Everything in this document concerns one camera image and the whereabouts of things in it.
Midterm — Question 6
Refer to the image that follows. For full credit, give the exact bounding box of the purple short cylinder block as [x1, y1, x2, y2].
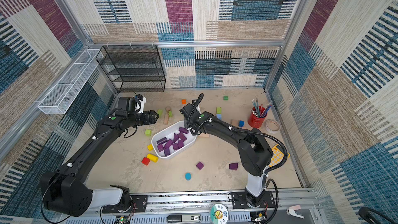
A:
[179, 127, 189, 134]

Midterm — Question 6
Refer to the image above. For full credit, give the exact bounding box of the purple rectangular block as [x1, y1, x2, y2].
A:
[178, 132, 187, 142]
[164, 139, 174, 149]

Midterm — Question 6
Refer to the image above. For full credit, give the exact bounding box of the purple triangular prism block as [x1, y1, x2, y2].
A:
[173, 133, 179, 143]

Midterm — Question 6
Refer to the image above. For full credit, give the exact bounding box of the white plastic storage bin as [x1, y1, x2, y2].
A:
[151, 120, 197, 159]

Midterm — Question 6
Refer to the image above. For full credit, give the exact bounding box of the purple cube block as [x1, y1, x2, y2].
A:
[164, 148, 171, 157]

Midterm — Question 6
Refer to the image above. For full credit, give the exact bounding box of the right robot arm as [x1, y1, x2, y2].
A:
[180, 93, 288, 208]

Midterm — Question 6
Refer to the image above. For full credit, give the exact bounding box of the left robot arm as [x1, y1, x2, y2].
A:
[39, 94, 159, 217]

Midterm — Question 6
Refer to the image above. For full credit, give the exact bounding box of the light wood long block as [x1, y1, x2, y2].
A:
[163, 114, 169, 125]

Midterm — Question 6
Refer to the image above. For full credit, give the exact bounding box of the natural wood plank block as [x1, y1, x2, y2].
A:
[199, 133, 209, 138]

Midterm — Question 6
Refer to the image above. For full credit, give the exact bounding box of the small yellow cube block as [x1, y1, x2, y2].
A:
[147, 144, 154, 151]

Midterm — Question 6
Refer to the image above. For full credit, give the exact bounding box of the yellow cylinder block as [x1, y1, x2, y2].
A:
[147, 153, 159, 163]

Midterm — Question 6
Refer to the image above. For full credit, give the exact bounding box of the red cube block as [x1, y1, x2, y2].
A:
[142, 157, 151, 166]

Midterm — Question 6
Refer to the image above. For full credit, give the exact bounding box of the dark blue cube block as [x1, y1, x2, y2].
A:
[238, 120, 245, 127]

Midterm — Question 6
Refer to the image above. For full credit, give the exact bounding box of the red pencil bucket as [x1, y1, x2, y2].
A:
[248, 106, 267, 128]

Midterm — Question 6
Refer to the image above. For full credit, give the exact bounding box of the tape roll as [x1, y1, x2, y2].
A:
[265, 119, 281, 134]

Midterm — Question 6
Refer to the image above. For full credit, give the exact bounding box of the yellow calculator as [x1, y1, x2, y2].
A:
[269, 145, 284, 167]

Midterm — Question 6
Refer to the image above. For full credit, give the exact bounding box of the round green sticker badge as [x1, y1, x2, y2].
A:
[209, 203, 230, 224]

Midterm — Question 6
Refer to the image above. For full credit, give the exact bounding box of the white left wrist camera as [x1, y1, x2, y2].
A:
[135, 94, 146, 114]

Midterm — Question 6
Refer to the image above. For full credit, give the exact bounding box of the black wire mesh shelf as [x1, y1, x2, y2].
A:
[96, 45, 166, 93]

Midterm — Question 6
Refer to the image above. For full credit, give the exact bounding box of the white wire mesh basket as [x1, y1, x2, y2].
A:
[37, 49, 100, 115]

